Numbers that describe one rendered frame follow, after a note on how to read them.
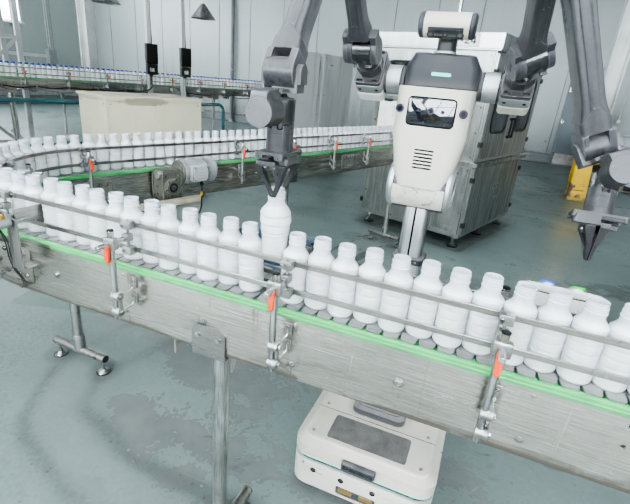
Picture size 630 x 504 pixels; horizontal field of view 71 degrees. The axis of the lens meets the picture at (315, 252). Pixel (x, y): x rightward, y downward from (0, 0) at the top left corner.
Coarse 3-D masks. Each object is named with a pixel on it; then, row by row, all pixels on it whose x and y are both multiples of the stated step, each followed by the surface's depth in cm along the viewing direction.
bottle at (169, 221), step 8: (168, 208) 108; (168, 216) 108; (176, 216) 110; (160, 224) 108; (168, 224) 108; (176, 224) 109; (160, 240) 110; (168, 240) 109; (176, 240) 110; (160, 248) 111; (168, 248) 110; (176, 248) 111; (176, 256) 112; (160, 264) 112; (168, 264) 112; (176, 264) 113
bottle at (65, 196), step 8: (64, 184) 119; (64, 192) 120; (72, 192) 122; (56, 200) 120; (64, 200) 120; (72, 200) 121; (56, 208) 121; (56, 216) 122; (64, 216) 121; (72, 216) 122; (64, 224) 122; (72, 224) 123; (64, 240) 124; (72, 240) 125
